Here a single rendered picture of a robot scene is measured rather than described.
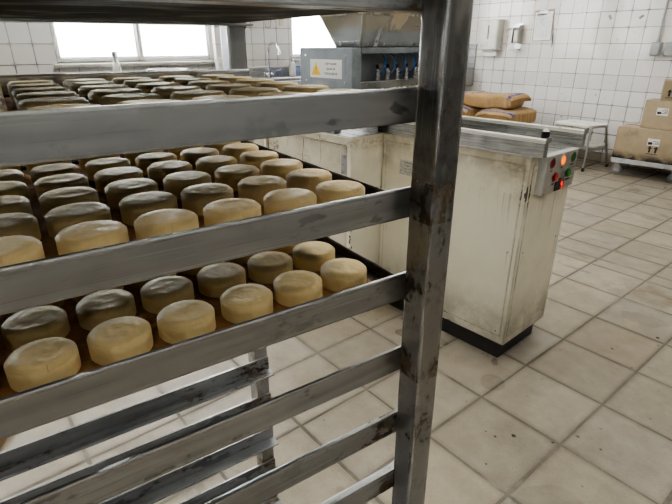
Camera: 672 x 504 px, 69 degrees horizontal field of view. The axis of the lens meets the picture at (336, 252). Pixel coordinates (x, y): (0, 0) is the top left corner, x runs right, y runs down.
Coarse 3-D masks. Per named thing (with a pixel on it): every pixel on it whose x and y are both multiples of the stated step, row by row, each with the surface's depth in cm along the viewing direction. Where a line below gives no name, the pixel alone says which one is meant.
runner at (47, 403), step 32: (352, 288) 46; (384, 288) 49; (256, 320) 41; (288, 320) 43; (320, 320) 45; (160, 352) 37; (192, 352) 39; (224, 352) 40; (64, 384) 34; (96, 384) 35; (128, 384) 36; (0, 416) 32; (32, 416) 33; (64, 416) 35
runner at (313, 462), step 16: (384, 416) 56; (352, 432) 54; (368, 432) 55; (384, 432) 57; (320, 448) 52; (336, 448) 53; (352, 448) 54; (288, 464) 50; (304, 464) 51; (320, 464) 52; (256, 480) 48; (272, 480) 49; (288, 480) 50; (224, 496) 46; (240, 496) 47; (256, 496) 48; (272, 496) 49
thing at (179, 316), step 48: (144, 288) 47; (192, 288) 48; (240, 288) 47; (288, 288) 47; (336, 288) 50; (0, 336) 43; (48, 336) 41; (96, 336) 40; (144, 336) 40; (192, 336) 42; (0, 384) 37
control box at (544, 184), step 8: (552, 152) 172; (560, 152) 172; (568, 152) 174; (576, 152) 179; (544, 160) 166; (560, 160) 172; (568, 160) 176; (576, 160) 181; (544, 168) 167; (552, 168) 169; (560, 168) 174; (544, 176) 167; (552, 176) 171; (560, 176) 176; (568, 176) 180; (536, 184) 170; (544, 184) 169; (552, 184) 173; (560, 184) 177; (568, 184) 182; (536, 192) 171; (544, 192) 171
